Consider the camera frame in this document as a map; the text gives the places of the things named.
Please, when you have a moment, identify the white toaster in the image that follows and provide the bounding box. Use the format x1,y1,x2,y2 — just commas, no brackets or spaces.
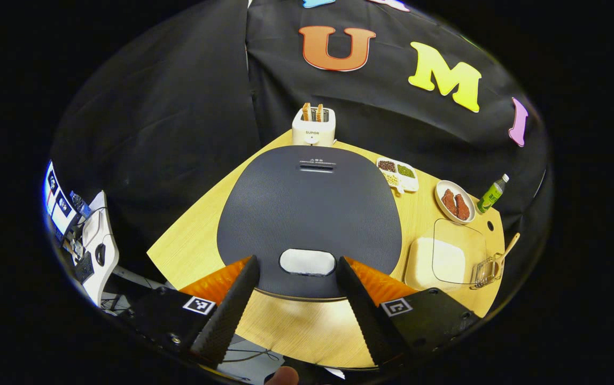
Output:
291,106,337,148

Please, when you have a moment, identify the dark grey rice cooker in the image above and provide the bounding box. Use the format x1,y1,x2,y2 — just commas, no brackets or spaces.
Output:
216,145,403,302

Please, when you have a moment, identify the white side desk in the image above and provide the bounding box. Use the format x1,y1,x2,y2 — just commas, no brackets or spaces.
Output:
64,191,120,306

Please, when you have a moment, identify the clear tray of rice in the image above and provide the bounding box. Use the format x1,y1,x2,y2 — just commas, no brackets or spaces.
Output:
404,218,489,292

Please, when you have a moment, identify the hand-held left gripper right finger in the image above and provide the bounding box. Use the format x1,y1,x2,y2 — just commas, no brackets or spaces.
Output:
336,256,481,369

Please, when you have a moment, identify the black backdrop cloth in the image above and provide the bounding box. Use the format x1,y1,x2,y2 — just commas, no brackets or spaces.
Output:
48,0,553,279

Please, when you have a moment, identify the clear chopstick holder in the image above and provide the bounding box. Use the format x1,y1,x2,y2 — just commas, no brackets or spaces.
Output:
470,256,502,290

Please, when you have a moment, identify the green drink bottle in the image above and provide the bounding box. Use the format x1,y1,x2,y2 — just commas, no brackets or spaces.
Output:
477,173,510,214

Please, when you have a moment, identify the white round plate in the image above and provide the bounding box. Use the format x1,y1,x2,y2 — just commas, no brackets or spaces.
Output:
434,180,476,225

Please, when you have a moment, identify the black keyboard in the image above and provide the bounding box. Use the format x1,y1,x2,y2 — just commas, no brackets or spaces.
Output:
73,251,95,284

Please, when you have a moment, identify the computer monitor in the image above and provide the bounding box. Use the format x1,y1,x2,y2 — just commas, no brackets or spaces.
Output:
44,160,80,236

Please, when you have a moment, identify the white divided bean dish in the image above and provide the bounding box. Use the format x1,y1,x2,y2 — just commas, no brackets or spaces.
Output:
376,157,420,196

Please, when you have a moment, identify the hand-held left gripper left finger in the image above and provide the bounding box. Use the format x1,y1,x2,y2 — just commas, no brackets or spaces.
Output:
125,255,261,369

